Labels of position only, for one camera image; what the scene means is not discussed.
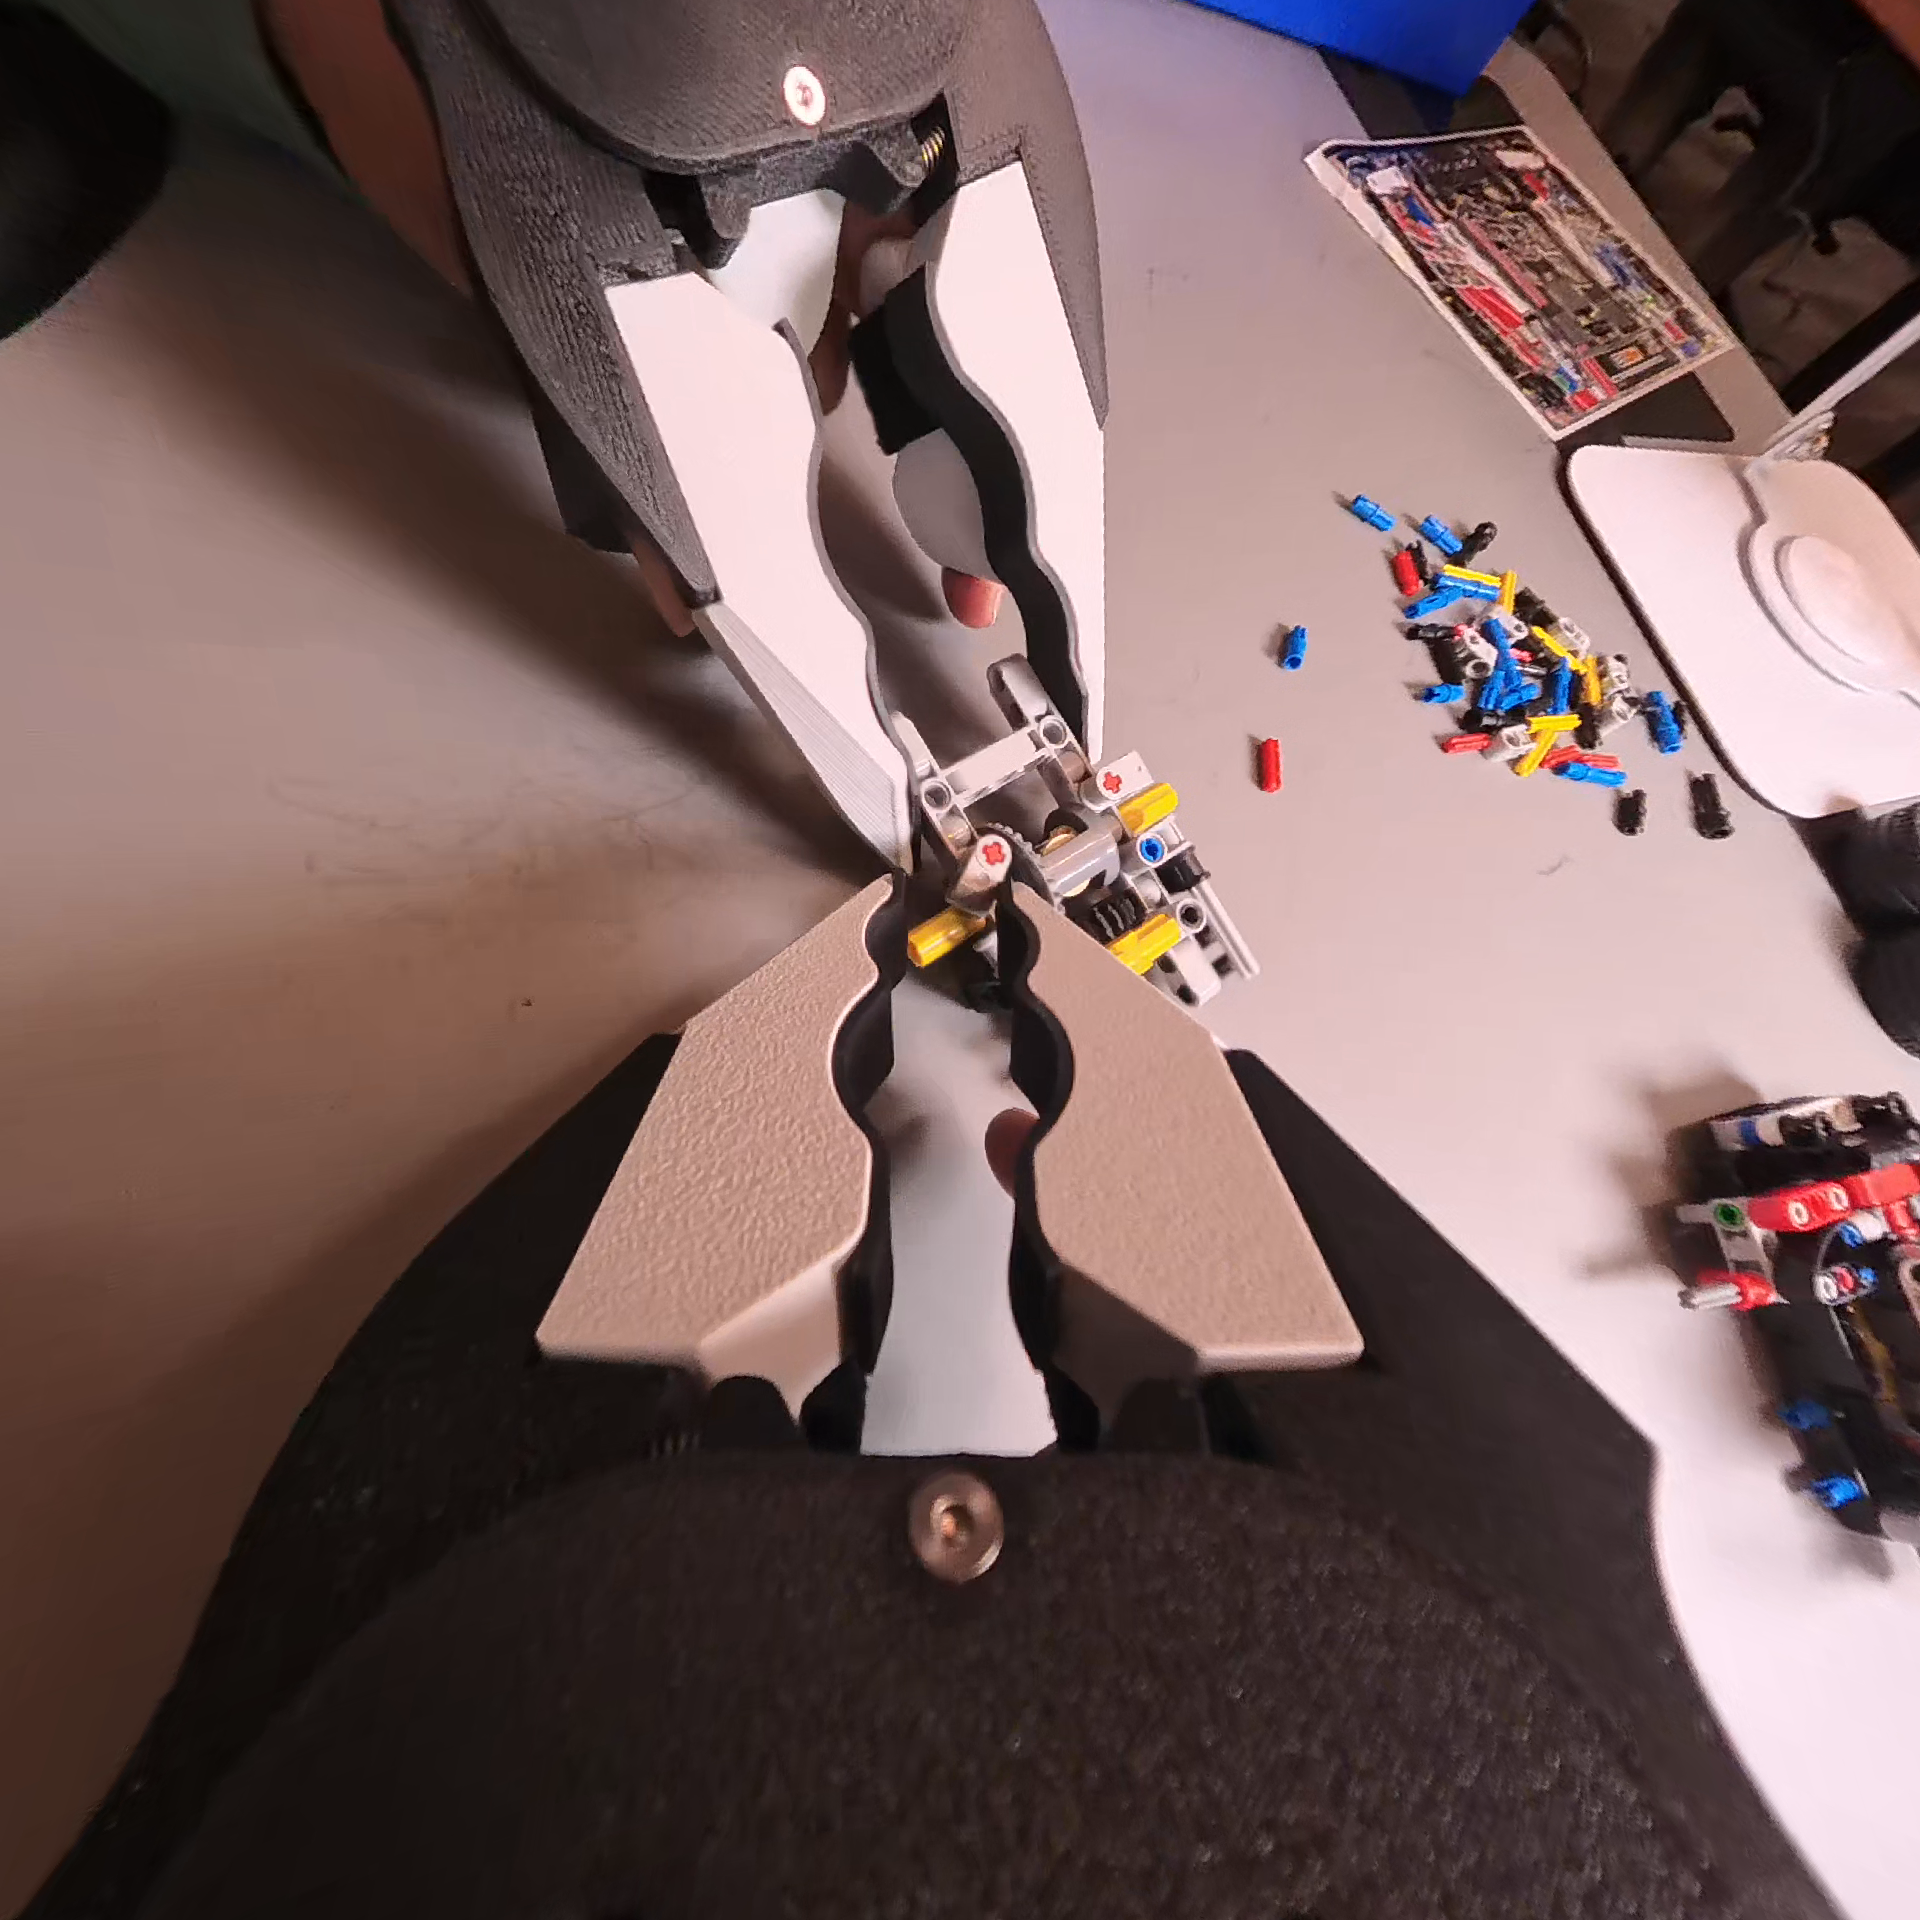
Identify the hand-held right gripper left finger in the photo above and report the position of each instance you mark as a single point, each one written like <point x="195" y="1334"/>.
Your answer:
<point x="720" y="1184"/>

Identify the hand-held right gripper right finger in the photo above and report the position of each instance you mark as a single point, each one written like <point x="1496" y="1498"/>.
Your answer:
<point x="1185" y="1201"/>

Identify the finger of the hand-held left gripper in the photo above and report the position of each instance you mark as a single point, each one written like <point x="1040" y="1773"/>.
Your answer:
<point x="1035" y="344"/>
<point x="720" y="450"/>

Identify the grey lego gearbox assembly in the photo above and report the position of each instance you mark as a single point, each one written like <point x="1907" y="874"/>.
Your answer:
<point x="1080" y="855"/>

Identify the lego instruction booklet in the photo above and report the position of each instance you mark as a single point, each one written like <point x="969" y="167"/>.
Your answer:
<point x="1530" y="271"/>

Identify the pile of blue yellow lego pins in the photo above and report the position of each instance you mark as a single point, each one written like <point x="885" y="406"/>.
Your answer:
<point x="1530" y="674"/>

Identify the black lego car chassis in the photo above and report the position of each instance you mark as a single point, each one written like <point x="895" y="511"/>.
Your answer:
<point x="1860" y="1351"/>

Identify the person's right hand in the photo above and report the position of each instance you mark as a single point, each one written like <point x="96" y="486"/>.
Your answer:
<point x="1013" y="1148"/>

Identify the person's left hand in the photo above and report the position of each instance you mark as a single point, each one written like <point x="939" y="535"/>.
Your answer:
<point x="973" y="600"/>

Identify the blue plastic bin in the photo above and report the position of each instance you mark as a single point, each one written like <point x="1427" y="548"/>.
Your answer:
<point x="1351" y="30"/>

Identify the black mesh chair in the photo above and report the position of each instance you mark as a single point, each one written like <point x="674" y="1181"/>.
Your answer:
<point x="61" y="194"/>

